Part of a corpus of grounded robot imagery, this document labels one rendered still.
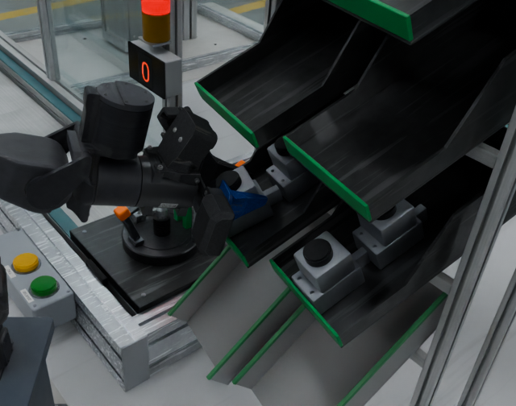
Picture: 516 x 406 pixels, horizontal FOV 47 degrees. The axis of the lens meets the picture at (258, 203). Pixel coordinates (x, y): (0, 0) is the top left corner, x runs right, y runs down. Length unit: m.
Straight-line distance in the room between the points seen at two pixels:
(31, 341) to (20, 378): 0.06
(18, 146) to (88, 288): 0.45
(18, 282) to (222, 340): 0.37
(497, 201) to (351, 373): 0.29
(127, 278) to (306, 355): 0.36
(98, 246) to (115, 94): 0.51
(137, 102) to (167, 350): 0.50
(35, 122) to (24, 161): 1.00
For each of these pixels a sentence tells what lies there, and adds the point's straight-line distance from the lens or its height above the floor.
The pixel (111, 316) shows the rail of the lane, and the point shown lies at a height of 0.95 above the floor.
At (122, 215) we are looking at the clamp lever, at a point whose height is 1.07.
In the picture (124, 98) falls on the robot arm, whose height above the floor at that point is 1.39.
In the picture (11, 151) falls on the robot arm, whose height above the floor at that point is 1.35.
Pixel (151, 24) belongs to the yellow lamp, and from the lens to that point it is 1.10.
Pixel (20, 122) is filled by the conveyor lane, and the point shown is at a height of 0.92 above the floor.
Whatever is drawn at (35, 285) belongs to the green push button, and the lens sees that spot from 1.02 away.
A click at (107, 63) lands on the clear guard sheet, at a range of 1.41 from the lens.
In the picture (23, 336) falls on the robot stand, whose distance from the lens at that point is 0.82.
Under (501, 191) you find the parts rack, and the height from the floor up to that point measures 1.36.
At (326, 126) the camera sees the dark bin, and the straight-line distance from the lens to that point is 0.61.
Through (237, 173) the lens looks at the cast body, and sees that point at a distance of 0.70.
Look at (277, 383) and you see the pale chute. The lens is 0.81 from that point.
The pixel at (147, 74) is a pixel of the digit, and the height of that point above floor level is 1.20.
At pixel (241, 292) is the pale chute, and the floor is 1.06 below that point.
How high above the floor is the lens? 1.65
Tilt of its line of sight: 35 degrees down
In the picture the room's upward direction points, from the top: 5 degrees clockwise
